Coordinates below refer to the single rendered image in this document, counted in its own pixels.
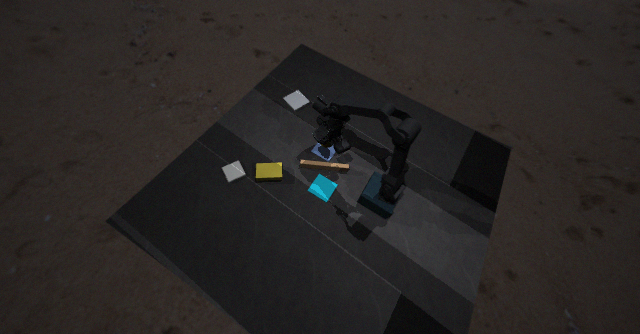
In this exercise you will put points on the yellow flat block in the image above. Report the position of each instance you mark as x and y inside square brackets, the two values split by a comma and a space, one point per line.
[268, 171]

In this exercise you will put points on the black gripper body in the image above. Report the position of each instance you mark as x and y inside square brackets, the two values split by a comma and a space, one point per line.
[340, 145]

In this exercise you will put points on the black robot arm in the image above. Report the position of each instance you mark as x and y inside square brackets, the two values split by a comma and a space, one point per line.
[403, 135]

